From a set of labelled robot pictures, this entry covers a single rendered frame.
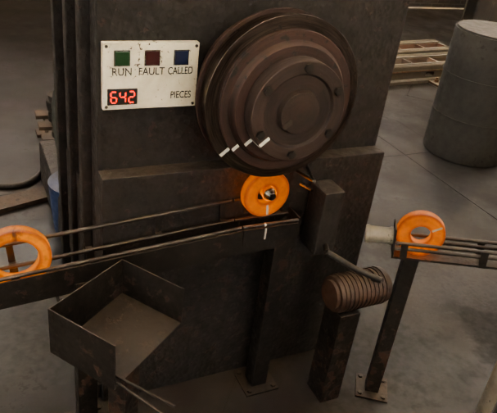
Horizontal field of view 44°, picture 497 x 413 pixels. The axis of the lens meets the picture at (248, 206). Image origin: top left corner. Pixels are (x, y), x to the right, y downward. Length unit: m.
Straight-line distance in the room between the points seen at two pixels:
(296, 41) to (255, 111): 0.21
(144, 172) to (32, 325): 1.02
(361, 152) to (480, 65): 2.30
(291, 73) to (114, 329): 0.80
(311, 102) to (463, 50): 2.78
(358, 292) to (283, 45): 0.86
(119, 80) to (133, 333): 0.66
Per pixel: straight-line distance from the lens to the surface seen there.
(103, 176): 1.74
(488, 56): 4.27
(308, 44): 1.64
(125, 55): 1.63
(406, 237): 2.02
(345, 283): 2.01
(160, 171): 1.77
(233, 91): 1.59
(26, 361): 2.43
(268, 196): 1.81
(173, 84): 1.70
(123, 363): 1.55
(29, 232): 1.67
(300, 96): 1.60
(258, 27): 1.59
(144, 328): 1.62
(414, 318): 2.85
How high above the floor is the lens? 1.68
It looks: 30 degrees down
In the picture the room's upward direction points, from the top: 8 degrees clockwise
